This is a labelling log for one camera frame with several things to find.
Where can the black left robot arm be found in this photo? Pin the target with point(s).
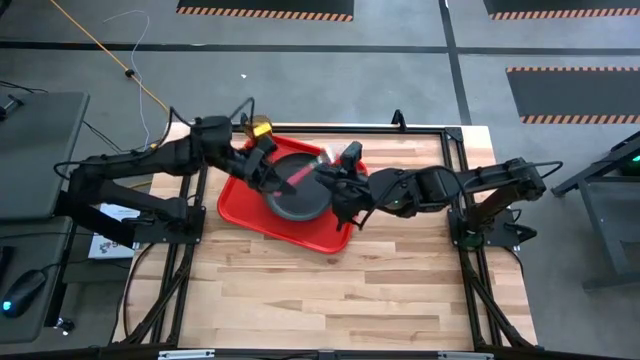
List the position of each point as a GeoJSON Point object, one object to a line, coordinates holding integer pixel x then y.
{"type": "Point", "coordinates": [150, 157]}

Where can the silver frame bracket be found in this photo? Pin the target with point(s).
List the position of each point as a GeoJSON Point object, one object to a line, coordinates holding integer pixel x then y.
{"type": "Point", "coordinates": [465, 356]}
{"type": "Point", "coordinates": [185, 355]}

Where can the black aluminium table frame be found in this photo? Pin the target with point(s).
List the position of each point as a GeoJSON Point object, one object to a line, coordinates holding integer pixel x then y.
{"type": "Point", "coordinates": [465, 300]}

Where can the white printed booklet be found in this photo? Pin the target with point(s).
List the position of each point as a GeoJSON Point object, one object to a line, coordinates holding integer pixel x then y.
{"type": "Point", "coordinates": [107, 247]}

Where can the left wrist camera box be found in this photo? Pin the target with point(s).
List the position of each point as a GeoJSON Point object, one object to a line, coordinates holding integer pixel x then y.
{"type": "Point", "coordinates": [267, 145]}

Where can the red plastic tray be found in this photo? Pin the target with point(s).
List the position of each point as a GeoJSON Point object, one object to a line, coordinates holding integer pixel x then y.
{"type": "Point", "coordinates": [250, 210]}

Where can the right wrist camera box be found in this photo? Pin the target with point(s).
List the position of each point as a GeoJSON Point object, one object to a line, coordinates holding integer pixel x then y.
{"type": "Point", "coordinates": [351, 156]}

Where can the black hazard-striped floor mat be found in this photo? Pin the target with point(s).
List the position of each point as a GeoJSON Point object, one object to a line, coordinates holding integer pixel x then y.
{"type": "Point", "coordinates": [560, 6]}
{"type": "Point", "coordinates": [265, 6]}
{"type": "Point", "coordinates": [575, 92]}

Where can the dark grey round plate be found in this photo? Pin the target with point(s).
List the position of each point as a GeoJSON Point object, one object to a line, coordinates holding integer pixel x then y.
{"type": "Point", "coordinates": [300, 202]}

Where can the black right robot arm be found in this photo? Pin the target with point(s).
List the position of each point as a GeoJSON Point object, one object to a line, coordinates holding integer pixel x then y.
{"type": "Point", "coordinates": [440, 187]}

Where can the grey side desk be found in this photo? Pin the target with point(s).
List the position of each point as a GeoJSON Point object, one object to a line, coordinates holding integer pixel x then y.
{"type": "Point", "coordinates": [35, 150]}

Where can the amber ribbed glass cup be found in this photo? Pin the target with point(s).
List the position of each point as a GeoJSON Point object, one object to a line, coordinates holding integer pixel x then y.
{"type": "Point", "coordinates": [260, 127]}

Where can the black frame clamp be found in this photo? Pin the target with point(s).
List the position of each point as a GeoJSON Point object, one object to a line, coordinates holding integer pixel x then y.
{"type": "Point", "coordinates": [398, 119]}

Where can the grey mouse desk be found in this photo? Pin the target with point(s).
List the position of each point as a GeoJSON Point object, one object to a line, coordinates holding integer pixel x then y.
{"type": "Point", "coordinates": [35, 240]}

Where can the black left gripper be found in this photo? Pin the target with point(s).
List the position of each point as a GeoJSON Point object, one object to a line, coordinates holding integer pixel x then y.
{"type": "Point", "coordinates": [256, 167]}

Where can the pink plastic utensil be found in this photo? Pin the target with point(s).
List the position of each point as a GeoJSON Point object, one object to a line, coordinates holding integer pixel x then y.
{"type": "Point", "coordinates": [304, 173]}

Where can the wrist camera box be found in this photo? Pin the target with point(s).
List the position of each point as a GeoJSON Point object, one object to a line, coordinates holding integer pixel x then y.
{"type": "Point", "coordinates": [351, 156]}
{"type": "Point", "coordinates": [267, 145]}

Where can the black computer mouse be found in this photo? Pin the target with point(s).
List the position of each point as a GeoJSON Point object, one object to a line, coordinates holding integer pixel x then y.
{"type": "Point", "coordinates": [22, 292]}

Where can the black metal stand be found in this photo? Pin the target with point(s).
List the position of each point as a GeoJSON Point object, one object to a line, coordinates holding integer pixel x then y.
{"type": "Point", "coordinates": [605, 220]}

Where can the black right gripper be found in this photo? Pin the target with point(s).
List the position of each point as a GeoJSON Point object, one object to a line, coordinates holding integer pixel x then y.
{"type": "Point", "coordinates": [345, 192]}

